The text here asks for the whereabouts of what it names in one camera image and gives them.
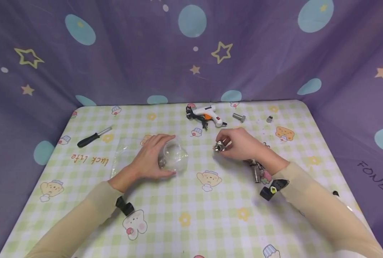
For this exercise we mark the small silver metal socket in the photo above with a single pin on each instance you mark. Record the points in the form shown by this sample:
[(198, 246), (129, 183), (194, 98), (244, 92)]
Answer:
[(269, 119)]

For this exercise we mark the person's left thumb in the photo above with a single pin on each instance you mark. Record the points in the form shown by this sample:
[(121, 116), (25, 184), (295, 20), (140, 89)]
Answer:
[(166, 174)]

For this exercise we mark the silver metal bolt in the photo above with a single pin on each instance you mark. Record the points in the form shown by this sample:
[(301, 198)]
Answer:
[(239, 117)]

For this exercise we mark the person's left hand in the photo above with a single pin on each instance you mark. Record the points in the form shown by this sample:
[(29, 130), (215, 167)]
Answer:
[(146, 161)]

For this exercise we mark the person's left fingers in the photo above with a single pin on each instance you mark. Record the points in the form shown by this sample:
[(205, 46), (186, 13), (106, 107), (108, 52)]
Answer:
[(160, 139)]

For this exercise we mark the person's right hand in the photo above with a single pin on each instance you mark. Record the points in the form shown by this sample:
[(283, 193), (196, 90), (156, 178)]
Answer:
[(243, 145)]

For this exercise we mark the person's right fingers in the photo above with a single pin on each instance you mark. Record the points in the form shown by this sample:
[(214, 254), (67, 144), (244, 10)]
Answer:
[(225, 136)]

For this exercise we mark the person's left forearm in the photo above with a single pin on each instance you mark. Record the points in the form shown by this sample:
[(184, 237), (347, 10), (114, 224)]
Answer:
[(81, 218)]

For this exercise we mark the white hot glue gun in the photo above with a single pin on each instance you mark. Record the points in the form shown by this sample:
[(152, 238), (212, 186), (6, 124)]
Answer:
[(209, 114)]

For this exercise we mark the pile of silver metal fittings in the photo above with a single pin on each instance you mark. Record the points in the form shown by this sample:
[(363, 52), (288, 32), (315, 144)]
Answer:
[(257, 171)]

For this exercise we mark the small silver metal fitting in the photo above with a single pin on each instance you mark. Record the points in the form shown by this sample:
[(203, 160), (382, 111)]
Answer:
[(218, 147)]

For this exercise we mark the person's right forearm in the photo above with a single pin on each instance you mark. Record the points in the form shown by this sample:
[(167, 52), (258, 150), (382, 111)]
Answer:
[(314, 204)]

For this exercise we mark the metal parts in clear bag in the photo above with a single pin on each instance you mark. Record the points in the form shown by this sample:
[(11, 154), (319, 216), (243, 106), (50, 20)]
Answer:
[(162, 162)]

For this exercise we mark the clear plastic bag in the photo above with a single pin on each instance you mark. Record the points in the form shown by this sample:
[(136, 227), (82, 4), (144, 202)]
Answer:
[(178, 157)]

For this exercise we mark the black wrist band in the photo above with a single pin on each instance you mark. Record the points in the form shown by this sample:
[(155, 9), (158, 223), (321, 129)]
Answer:
[(125, 206), (273, 189)]

